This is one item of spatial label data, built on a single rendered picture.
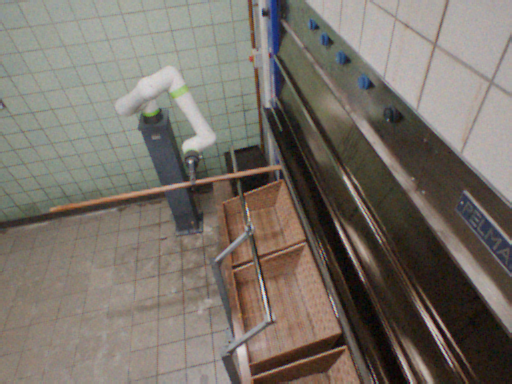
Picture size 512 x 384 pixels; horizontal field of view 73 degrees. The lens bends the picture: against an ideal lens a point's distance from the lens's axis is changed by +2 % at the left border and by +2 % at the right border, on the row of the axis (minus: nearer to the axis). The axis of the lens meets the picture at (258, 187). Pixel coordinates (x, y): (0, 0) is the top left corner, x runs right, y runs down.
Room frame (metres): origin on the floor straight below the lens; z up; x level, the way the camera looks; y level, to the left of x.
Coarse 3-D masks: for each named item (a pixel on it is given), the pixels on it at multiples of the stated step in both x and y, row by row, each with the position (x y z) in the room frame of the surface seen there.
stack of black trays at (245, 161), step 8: (240, 152) 2.11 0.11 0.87; (248, 152) 2.10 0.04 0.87; (256, 152) 2.09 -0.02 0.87; (240, 160) 2.02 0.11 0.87; (248, 160) 2.01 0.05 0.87; (256, 160) 2.00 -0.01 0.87; (264, 160) 1.97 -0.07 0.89; (232, 168) 1.94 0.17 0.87; (240, 168) 1.93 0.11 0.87; (248, 168) 1.92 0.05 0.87; (256, 168) 1.89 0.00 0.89; (248, 176) 1.88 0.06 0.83; (256, 176) 1.89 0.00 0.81; (264, 176) 1.90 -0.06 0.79; (232, 184) 1.88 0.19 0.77; (248, 184) 1.88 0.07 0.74; (256, 184) 1.89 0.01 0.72; (264, 184) 1.90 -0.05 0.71
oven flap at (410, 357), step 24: (288, 96) 1.72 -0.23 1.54; (288, 120) 1.58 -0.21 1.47; (312, 144) 1.28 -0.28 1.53; (312, 168) 1.17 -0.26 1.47; (336, 192) 0.96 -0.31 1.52; (336, 216) 0.88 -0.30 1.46; (360, 216) 0.78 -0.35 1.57; (360, 240) 0.71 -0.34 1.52; (360, 264) 0.65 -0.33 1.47; (384, 264) 0.58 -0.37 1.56; (384, 288) 0.53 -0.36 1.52; (384, 312) 0.47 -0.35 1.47; (408, 312) 0.43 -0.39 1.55; (408, 336) 0.38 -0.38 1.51; (408, 360) 0.33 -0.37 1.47; (432, 360) 0.30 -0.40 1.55
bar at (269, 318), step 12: (240, 180) 1.47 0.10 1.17; (240, 192) 1.37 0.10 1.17; (252, 228) 1.11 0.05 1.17; (240, 240) 1.10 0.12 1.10; (252, 240) 1.03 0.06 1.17; (228, 252) 1.09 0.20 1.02; (252, 252) 0.96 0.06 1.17; (216, 264) 1.07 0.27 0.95; (216, 276) 1.07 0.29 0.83; (264, 288) 0.77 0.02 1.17; (228, 300) 1.09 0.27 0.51; (264, 300) 0.71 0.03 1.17; (228, 312) 1.07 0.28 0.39; (264, 324) 0.63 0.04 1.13; (228, 336) 1.08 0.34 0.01; (252, 336) 0.62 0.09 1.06; (228, 348) 0.61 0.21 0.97; (228, 360) 0.59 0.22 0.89; (228, 372) 0.59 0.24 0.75
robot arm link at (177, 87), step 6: (168, 66) 1.98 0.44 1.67; (162, 72) 1.92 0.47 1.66; (168, 72) 1.93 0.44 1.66; (174, 72) 1.94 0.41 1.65; (168, 78) 1.90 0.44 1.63; (174, 78) 1.92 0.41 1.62; (180, 78) 1.94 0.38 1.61; (174, 84) 1.90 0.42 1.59; (180, 84) 1.91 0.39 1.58; (168, 90) 1.91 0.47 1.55; (174, 90) 1.89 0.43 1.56; (180, 90) 1.90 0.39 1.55; (186, 90) 1.91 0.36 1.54; (174, 96) 1.89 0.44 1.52
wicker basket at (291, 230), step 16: (256, 192) 1.76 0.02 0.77; (272, 192) 1.77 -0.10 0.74; (224, 208) 1.69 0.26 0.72; (240, 208) 1.75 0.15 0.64; (256, 208) 1.76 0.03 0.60; (272, 208) 1.75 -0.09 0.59; (288, 208) 1.56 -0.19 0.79; (240, 224) 1.63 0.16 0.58; (256, 224) 1.61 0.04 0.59; (272, 224) 1.60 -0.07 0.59; (288, 224) 1.48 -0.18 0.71; (256, 240) 1.47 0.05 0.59; (288, 240) 1.41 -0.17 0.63; (304, 240) 1.24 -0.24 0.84; (240, 256) 1.35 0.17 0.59
